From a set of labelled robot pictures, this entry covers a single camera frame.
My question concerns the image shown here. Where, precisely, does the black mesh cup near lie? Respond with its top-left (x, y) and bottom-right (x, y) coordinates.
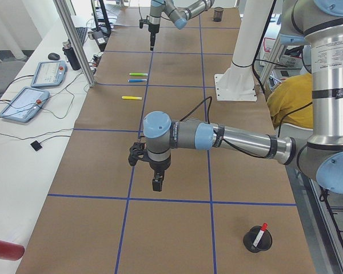
top-left (242, 225), bottom-right (274, 254)

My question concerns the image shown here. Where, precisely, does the blue teach pendant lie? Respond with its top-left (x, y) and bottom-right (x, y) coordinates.
top-left (0, 87), bottom-right (50, 123)
top-left (31, 61), bottom-right (67, 88)

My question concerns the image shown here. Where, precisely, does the blue teach pendant far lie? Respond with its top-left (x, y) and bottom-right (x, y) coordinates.
top-left (31, 61), bottom-right (67, 88)

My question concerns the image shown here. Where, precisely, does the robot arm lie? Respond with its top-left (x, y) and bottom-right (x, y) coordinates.
top-left (141, 1), bottom-right (343, 194)
top-left (139, 0), bottom-right (214, 51)

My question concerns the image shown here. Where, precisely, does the black camera cable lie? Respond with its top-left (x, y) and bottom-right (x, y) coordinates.
top-left (178, 96), bottom-right (269, 157)

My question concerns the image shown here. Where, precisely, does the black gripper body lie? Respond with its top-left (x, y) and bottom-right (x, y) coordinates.
top-left (147, 151), bottom-right (171, 173)
top-left (148, 23), bottom-right (159, 42)

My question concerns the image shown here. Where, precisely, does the person in yellow shirt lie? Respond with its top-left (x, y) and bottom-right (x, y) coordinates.
top-left (267, 73), bottom-right (313, 129)

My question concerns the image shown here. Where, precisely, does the red and white marker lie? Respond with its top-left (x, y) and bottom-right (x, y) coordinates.
top-left (253, 223), bottom-right (268, 247)

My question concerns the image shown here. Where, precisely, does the red water bottle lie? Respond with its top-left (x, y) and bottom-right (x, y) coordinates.
top-left (0, 240), bottom-right (25, 261)

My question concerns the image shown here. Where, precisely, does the green marker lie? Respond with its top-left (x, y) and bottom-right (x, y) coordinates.
top-left (129, 72), bottom-right (148, 77)

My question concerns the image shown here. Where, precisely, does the aluminium frame post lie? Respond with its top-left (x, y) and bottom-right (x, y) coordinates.
top-left (53, 0), bottom-right (95, 87)

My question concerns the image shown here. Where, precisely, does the blue marker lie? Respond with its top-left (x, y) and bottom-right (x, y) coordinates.
top-left (128, 79), bottom-right (148, 83)

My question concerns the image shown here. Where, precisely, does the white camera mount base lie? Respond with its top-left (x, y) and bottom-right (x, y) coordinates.
top-left (215, 0), bottom-right (276, 102)

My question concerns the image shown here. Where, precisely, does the black keyboard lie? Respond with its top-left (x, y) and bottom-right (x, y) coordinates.
top-left (75, 27), bottom-right (88, 45)

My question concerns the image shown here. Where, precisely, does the yellow marker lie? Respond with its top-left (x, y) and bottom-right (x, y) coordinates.
top-left (121, 96), bottom-right (142, 100)

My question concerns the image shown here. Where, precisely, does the blue teach pendant near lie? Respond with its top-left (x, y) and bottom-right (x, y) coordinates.
top-left (0, 87), bottom-right (50, 123)

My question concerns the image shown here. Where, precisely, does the small black sensor pad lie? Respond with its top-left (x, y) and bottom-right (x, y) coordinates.
top-left (30, 140), bottom-right (42, 151)

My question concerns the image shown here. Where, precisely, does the black mesh cup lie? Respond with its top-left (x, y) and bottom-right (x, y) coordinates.
top-left (242, 225), bottom-right (274, 254)
top-left (213, 7), bottom-right (224, 22)

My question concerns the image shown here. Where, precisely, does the black mesh cup far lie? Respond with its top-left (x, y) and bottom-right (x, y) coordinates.
top-left (213, 7), bottom-right (224, 22)

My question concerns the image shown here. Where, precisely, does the black water bottle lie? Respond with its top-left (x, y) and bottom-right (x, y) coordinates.
top-left (62, 41), bottom-right (81, 71)

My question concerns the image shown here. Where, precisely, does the black computer mouse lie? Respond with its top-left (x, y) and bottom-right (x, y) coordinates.
top-left (47, 53), bottom-right (61, 61)

